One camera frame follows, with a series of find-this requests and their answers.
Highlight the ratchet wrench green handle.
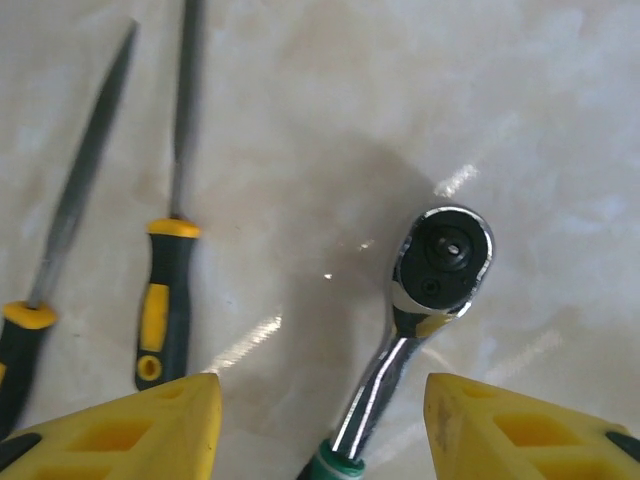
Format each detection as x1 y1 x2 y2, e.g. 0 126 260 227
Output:
294 203 497 480

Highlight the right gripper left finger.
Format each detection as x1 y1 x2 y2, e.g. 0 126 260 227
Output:
0 372 224 480

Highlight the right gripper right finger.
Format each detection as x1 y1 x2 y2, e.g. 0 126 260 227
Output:
424 372 640 480

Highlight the needle file yellow black handle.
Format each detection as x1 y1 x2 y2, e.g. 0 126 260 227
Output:
133 0 206 394
0 17 140 441

